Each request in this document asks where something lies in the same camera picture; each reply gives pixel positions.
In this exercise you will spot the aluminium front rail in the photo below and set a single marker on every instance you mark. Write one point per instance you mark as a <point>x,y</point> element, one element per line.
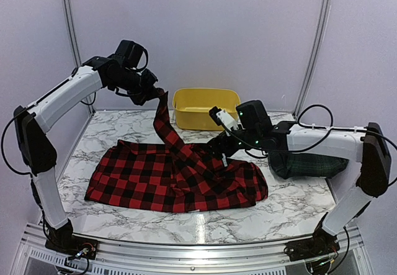
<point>126,257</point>

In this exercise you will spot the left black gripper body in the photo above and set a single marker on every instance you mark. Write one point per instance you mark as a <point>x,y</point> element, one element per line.
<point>141,86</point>

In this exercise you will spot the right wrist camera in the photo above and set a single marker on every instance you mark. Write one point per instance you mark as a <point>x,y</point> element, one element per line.
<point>224,119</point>

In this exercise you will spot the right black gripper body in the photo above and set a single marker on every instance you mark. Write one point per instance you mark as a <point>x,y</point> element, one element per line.
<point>250,139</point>

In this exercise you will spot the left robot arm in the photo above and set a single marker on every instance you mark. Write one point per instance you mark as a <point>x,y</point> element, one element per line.
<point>119,72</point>

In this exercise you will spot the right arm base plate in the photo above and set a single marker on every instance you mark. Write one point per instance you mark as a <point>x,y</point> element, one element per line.
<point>310,248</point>

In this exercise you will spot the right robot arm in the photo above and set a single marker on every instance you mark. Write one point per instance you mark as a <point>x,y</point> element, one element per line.
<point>253,130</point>

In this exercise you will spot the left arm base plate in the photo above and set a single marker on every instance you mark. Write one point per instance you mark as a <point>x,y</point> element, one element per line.
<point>79,248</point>

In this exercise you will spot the yellow plastic basket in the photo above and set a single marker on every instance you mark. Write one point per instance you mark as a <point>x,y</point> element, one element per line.
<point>192,106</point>

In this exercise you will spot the dark green plaid skirt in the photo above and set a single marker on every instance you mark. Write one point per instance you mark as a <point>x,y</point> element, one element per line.
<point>287,165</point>

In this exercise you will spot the red black plaid shirt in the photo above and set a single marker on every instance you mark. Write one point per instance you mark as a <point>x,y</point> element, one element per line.
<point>173,176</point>

